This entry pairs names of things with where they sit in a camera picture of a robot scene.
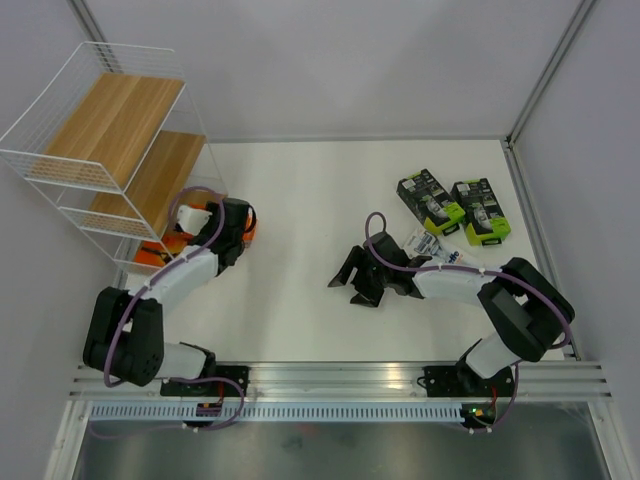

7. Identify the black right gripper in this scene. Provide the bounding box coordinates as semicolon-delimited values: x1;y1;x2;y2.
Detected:
328;245;391;308

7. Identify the orange Gillette Fusion5 razor box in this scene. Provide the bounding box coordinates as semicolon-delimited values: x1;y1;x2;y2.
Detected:
184;203;258;244

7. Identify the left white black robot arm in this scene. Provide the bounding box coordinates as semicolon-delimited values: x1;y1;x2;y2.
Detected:
82;197;257;396

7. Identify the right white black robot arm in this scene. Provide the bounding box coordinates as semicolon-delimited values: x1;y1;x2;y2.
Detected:
328;231;575;395

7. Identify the white Gillette SkinGuard razor pack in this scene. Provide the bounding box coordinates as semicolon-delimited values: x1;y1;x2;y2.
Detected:
403;227;484;267

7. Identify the black green razor box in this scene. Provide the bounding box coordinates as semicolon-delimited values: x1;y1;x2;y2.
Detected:
451;178;511;246
396;169;465;236

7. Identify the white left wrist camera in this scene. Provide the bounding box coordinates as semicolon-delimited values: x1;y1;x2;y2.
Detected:
174;205;212;236

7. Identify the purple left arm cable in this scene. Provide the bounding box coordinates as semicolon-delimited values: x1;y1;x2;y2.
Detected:
89;185;246;441

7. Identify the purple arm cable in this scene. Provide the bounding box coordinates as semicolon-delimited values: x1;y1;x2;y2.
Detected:
89;185;246;441
364;212;574;436

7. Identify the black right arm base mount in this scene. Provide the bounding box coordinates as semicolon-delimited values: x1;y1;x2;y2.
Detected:
420;364;515;400

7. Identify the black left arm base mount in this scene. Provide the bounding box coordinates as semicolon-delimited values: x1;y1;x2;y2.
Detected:
160;365;250;399

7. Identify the white wire wooden shelf rack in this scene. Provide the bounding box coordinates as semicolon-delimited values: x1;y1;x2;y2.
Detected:
1;42;226;276

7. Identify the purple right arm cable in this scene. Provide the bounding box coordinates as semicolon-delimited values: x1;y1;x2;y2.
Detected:
364;212;574;436

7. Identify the white slotted cable duct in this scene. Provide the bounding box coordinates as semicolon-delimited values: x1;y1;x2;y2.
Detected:
90;401;463;423

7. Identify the aluminium table rail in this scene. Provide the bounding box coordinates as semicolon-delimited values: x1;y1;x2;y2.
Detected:
66;360;613;402

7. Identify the aluminium corner frame post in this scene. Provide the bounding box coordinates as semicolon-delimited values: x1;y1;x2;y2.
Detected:
504;0;600;150

